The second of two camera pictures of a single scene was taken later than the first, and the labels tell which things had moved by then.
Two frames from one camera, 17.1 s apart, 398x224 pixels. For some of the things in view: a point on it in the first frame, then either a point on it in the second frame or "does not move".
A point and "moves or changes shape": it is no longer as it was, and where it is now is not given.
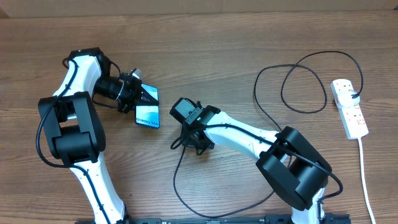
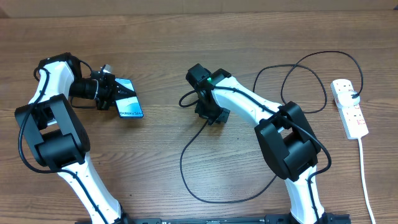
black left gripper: [135, 92] to [111, 93]
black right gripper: [187, 140] to [201, 111]
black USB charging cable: [208, 215] to [285, 103]
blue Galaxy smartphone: [148, 115] moves or changes shape
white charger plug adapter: [345, 98] does not move
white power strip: [351, 117] does not move
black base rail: [272, 219] does not move
